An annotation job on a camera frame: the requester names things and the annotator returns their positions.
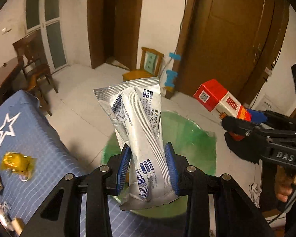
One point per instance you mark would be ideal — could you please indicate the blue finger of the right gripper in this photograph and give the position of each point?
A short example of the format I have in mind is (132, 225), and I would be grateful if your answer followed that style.
(257, 117)

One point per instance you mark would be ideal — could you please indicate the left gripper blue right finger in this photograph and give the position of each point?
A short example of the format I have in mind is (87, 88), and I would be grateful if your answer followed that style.
(172, 168)

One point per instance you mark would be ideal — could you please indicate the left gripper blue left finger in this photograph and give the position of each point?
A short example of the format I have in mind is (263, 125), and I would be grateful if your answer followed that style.
(124, 161)

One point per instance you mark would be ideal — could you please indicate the red white cigarette box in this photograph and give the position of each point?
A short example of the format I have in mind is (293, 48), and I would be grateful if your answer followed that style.
(219, 102)

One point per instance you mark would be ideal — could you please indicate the silver foil sachets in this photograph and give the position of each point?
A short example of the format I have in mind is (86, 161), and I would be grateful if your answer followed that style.
(134, 108)

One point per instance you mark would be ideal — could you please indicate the yellow plastic wrapper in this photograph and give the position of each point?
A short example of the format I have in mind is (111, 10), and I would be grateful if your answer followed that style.
(19, 164)

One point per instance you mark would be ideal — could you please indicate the beige sponge block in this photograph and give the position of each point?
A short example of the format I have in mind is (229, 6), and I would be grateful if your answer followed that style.
(18, 225)

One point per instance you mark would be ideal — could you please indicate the person's right hand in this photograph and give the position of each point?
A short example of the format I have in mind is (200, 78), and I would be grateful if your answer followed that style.
(282, 185)

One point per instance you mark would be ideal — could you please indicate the brown wooden door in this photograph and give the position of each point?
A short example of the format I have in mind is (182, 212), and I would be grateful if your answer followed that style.
(234, 42)

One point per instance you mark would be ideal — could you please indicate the blue star-pattern bed sheet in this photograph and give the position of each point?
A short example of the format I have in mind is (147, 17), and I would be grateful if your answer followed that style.
(44, 185)

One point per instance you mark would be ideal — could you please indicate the small yellow wooden chair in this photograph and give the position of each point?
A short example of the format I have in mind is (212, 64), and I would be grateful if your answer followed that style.
(150, 65)

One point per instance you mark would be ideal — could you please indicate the dark wooden round table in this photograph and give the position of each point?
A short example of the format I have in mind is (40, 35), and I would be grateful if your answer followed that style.
(8, 72)

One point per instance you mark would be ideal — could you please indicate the dark wooden chair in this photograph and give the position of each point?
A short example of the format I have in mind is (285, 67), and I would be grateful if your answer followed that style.
(35, 67)

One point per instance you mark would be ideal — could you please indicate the white glass balcony door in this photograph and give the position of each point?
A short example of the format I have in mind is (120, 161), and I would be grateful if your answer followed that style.
(43, 17)

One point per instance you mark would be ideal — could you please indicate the brown open doorway frame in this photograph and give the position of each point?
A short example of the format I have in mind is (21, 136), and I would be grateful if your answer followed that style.
(113, 31)

